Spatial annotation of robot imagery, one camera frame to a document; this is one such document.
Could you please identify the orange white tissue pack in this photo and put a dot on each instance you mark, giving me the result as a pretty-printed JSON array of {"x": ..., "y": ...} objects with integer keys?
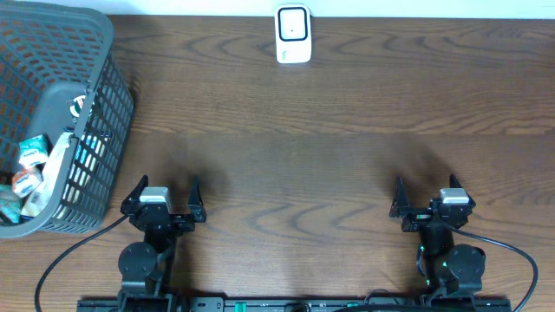
[{"x": 26, "y": 181}]

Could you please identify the white barcode scanner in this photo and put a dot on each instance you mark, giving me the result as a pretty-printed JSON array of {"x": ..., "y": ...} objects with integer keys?
[{"x": 293, "y": 34}]

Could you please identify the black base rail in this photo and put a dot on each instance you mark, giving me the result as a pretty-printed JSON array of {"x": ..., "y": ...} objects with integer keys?
[{"x": 219, "y": 304}]

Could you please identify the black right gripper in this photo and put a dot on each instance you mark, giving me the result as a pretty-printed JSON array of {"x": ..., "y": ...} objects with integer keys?
[{"x": 418, "y": 216}]

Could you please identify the teal snack packet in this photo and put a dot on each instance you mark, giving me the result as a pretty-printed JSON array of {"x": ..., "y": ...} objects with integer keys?
[{"x": 11, "y": 205}]

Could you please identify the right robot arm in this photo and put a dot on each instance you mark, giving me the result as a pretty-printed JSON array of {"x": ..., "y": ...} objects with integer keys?
[{"x": 453, "y": 271}]

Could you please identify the green white tissue pack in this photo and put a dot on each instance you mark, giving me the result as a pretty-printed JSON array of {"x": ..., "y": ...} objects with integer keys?
[{"x": 33, "y": 151}]

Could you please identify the grey plastic mesh basket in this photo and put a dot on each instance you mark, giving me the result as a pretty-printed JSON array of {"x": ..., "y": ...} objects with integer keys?
[{"x": 49, "y": 55}]

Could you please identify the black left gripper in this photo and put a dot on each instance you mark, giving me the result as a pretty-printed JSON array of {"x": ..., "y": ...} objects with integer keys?
[{"x": 164, "y": 217}]

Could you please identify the white blue snack bag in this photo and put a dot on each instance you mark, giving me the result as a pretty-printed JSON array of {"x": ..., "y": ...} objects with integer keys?
[{"x": 40, "y": 197}]

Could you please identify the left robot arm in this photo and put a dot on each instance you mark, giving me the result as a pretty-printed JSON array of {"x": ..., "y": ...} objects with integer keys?
[{"x": 146, "y": 266}]

